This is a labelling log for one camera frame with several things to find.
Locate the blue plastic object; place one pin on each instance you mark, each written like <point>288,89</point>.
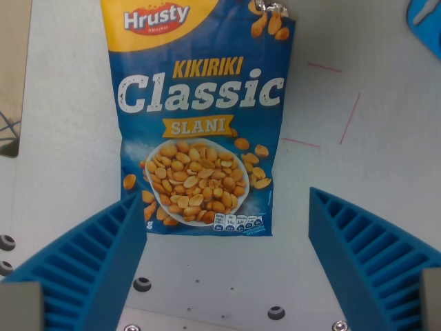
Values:
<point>425,24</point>

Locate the silver screw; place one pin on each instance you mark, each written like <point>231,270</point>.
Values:
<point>339,325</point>
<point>130,327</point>

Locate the blue Hrusty peanut bag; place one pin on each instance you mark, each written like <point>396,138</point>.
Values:
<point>198,117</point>

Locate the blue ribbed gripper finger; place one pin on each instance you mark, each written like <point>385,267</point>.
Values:
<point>82,262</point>
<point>372,262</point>

